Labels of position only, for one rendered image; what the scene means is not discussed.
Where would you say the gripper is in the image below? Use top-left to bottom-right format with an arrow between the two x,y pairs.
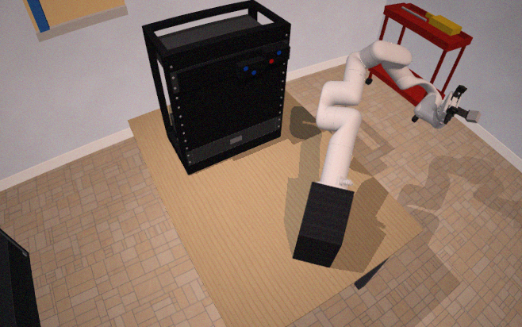
437,85 -> 466,124

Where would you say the black server rack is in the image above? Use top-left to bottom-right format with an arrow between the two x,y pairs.
142,0 -> 291,175

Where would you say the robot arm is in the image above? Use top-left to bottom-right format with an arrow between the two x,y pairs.
315,40 -> 446,190

